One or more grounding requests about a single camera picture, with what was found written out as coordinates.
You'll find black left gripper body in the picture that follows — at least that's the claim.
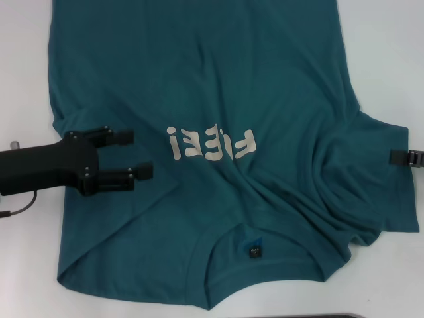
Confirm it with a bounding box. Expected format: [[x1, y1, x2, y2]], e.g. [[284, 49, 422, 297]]
[[0, 131, 101, 197]]

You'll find teal printed t-shirt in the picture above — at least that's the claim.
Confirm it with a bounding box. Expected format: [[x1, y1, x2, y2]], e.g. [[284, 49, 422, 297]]
[[48, 0, 419, 294]]

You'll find left arm gripper cable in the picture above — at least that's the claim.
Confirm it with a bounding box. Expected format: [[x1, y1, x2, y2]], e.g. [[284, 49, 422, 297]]
[[0, 141, 38, 218]]

